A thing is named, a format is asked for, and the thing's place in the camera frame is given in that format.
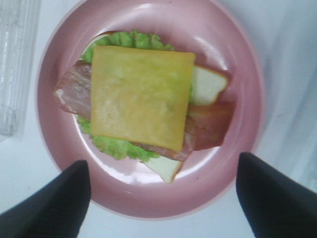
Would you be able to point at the green lettuce leaf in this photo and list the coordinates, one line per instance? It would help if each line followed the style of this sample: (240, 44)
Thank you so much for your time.
(117, 148)

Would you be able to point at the pink round plate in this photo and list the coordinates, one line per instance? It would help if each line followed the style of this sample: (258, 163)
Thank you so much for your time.
(128, 187)

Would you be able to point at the toast bread slice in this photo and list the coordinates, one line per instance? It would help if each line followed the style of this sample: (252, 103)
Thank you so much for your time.
(205, 88)

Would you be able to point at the clear left plastic tray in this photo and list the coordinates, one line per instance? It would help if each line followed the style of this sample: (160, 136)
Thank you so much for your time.
(18, 30)

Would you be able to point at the yellow cheese slice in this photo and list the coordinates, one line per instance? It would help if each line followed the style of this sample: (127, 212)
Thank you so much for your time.
(141, 95)

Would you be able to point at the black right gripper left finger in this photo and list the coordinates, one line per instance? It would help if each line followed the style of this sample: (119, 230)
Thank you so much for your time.
(55, 211)

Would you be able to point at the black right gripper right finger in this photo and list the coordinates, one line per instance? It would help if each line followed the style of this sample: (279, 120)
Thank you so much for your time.
(274, 205)

